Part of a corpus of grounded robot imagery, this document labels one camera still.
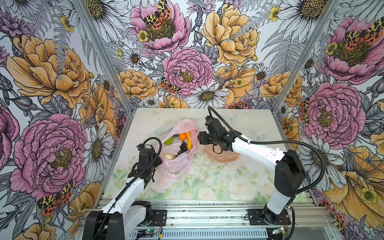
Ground left aluminium corner post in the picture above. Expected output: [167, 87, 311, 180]
[74, 1, 134, 117]

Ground aluminium corner post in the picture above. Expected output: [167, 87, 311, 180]
[74, 1, 134, 117]
[272, 0, 341, 114]

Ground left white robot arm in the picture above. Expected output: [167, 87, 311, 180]
[82, 148, 162, 240]

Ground pink printed plastic bag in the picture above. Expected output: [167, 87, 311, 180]
[160, 119, 199, 178]

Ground fake pale yellow pear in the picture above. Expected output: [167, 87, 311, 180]
[164, 154, 176, 160]

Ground fake orange tangerine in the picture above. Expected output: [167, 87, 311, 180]
[179, 133, 187, 141]

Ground fake dark grape bunch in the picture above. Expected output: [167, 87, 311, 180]
[178, 141, 188, 156]

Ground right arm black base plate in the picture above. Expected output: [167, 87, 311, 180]
[247, 209, 291, 226]

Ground white ventilated cable duct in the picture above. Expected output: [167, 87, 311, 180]
[127, 228, 269, 240]

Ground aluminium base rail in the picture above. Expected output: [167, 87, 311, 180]
[76, 199, 334, 232]

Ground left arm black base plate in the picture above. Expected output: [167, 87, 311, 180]
[147, 210, 168, 227]

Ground fake yellow banana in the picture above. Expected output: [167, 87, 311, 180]
[185, 132, 193, 150]

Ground right aluminium corner post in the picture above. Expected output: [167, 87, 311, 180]
[272, 0, 341, 114]

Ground left green circuit board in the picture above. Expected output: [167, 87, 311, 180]
[136, 230, 163, 240]

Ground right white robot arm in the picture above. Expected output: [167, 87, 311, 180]
[198, 116, 305, 225]

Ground fake green lime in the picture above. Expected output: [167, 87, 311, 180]
[164, 137, 174, 145]

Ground right green circuit board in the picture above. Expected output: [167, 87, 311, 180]
[271, 227, 286, 235]

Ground green circuit board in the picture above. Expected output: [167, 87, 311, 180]
[271, 227, 286, 235]
[136, 230, 163, 240]

